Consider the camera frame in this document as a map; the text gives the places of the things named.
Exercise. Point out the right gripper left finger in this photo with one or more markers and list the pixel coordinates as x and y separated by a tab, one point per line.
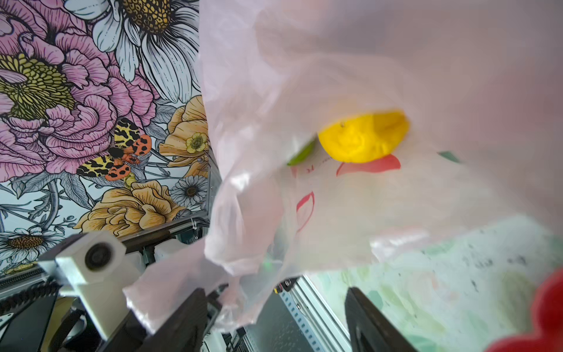
183	331

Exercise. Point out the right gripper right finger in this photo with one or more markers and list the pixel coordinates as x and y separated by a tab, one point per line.
369	329

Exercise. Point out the red flower-shaped plate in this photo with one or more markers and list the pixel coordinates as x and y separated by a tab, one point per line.
546	314

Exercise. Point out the yellow lemon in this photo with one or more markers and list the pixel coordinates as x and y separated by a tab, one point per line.
365	138

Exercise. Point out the pink plastic bag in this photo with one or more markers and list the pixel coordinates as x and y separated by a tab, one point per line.
479	81

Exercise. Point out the green lime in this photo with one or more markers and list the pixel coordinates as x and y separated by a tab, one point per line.
303	154

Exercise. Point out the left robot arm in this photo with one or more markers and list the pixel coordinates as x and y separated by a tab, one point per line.
80	304

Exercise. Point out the aluminium front rail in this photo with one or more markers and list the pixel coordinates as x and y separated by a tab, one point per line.
299	320

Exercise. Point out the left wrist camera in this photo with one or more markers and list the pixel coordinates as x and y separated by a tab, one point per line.
95	268

